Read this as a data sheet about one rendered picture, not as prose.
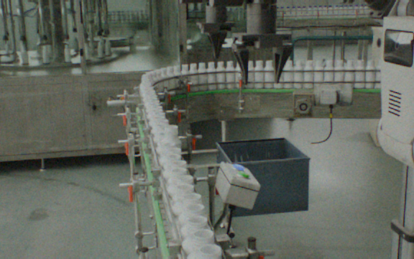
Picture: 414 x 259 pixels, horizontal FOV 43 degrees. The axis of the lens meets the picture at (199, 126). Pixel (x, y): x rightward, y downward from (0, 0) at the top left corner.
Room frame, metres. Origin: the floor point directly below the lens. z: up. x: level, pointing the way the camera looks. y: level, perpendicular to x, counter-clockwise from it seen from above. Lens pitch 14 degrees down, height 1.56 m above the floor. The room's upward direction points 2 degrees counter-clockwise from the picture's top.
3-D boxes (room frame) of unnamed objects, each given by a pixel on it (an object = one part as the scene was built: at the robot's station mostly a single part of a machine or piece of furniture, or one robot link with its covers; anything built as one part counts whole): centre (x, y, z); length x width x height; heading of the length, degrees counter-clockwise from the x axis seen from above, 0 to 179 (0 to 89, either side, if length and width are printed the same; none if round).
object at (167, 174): (1.31, 0.07, 1.08); 0.06 x 0.06 x 0.17
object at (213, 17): (1.49, -0.06, 1.51); 0.10 x 0.07 x 0.07; 99
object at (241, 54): (1.04, -0.11, 1.44); 0.07 x 0.07 x 0.09; 8
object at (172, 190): (1.19, 0.05, 1.08); 0.06 x 0.06 x 0.17
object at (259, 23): (1.04, -0.13, 1.51); 0.10 x 0.07 x 0.07; 98
